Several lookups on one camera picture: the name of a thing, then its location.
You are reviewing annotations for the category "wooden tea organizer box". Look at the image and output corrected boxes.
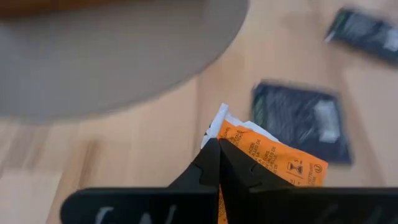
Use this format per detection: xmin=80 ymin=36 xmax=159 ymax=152
xmin=0 ymin=0 xmax=206 ymax=19

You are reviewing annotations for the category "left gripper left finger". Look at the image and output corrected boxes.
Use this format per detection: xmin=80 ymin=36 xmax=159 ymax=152
xmin=60 ymin=138 xmax=221 ymax=224

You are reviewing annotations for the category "black tea packet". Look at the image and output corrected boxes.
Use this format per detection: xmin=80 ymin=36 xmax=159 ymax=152
xmin=251 ymin=81 xmax=353 ymax=165
xmin=325 ymin=7 xmax=398 ymax=65

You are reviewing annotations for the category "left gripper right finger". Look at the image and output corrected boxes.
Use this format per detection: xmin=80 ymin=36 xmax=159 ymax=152
xmin=219 ymin=139 xmax=398 ymax=224

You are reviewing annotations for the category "orange tea packet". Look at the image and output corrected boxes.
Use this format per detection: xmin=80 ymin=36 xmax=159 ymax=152
xmin=200 ymin=103 xmax=330 ymax=224

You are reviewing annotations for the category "round grey mat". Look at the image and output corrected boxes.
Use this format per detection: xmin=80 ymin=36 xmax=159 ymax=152
xmin=0 ymin=0 xmax=249 ymax=124

